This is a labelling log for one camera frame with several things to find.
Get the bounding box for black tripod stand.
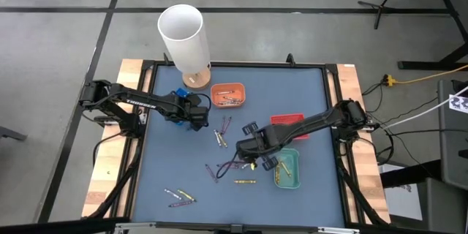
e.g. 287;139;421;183
357;0;453;30

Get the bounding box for blue plastic basket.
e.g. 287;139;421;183
171;87;195;129

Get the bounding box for black-and-white marker tag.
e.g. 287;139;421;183
448;94;468;114

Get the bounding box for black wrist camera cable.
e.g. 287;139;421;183
216;151;241;179

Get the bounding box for teal plastic bin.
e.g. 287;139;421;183
273;148;301;190

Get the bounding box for white cable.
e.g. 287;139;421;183
380;86;468;131

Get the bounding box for orange plastic bin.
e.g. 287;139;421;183
211;82;246;109

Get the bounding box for grey stand foot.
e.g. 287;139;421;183
0;126;29;142

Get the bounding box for black aluminium table frame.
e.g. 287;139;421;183
82;58;391;227

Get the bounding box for white box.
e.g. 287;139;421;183
379;163;425;221

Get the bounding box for yellow extension cable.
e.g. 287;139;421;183
382;64;468;86

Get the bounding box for blue-grey table mat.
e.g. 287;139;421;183
130;64;346;227

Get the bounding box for red plastic basket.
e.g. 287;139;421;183
269;113;310;141

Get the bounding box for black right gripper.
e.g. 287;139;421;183
235;121;286;172

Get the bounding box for black rig crossbeam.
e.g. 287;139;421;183
0;217;468;234

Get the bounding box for grey equipment cart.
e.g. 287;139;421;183
437;78;468;191

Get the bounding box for white shade wooden-base lamp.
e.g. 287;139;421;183
156;3;213;91

